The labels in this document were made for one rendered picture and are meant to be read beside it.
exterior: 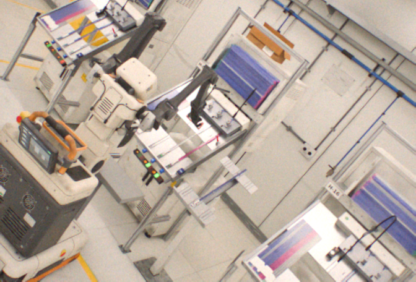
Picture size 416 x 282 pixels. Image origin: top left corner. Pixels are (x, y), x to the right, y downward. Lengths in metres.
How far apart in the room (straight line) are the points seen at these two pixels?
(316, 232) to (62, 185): 1.68
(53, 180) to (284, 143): 3.06
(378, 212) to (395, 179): 0.29
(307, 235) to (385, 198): 0.55
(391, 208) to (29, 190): 2.14
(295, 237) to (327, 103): 2.04
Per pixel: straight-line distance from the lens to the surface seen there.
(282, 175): 4.92
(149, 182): 3.74
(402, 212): 3.08
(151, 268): 3.54
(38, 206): 2.47
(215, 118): 3.45
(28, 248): 2.59
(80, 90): 4.39
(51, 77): 4.73
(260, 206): 5.04
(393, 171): 3.26
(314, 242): 3.10
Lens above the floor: 2.07
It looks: 17 degrees down
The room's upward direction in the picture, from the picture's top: 37 degrees clockwise
